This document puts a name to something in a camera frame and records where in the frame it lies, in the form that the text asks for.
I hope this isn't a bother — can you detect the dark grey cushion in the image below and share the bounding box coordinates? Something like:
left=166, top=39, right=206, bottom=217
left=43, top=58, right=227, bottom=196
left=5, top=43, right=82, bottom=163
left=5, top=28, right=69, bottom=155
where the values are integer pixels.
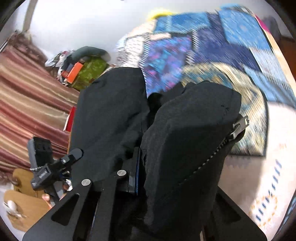
left=71, top=46, right=111, bottom=62

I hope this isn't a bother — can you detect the black zip hoodie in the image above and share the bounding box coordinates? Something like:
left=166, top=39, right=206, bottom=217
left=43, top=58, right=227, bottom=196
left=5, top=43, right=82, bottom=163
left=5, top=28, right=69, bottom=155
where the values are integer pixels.
left=70, top=68, right=242, bottom=232

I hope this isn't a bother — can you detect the orange box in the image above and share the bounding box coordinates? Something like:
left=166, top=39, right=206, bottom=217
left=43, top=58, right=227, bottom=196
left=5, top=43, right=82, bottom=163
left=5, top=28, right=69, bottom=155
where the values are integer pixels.
left=66, top=62, right=83, bottom=84

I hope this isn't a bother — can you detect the red striped curtain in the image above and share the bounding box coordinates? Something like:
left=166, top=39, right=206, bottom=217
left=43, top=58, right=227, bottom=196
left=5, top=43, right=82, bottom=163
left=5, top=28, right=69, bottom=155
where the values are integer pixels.
left=1, top=33, right=79, bottom=173

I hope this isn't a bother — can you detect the wooden lap table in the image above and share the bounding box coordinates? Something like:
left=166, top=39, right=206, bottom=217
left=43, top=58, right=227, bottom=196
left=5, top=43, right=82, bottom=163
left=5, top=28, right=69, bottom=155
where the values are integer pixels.
left=4, top=168, right=49, bottom=232

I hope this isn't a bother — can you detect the blue patchwork bed quilt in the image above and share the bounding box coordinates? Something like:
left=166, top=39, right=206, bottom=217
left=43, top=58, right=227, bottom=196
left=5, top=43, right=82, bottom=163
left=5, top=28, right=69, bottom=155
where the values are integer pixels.
left=115, top=4, right=296, bottom=235

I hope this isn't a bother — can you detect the red box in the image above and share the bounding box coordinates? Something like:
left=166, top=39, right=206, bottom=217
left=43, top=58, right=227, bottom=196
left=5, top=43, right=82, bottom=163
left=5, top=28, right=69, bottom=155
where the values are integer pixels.
left=63, top=106, right=77, bottom=132

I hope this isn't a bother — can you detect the yellow curved headboard piece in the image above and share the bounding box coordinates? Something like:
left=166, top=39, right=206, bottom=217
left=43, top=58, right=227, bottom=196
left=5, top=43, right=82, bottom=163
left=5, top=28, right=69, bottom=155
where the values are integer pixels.
left=149, top=11, right=175, bottom=20

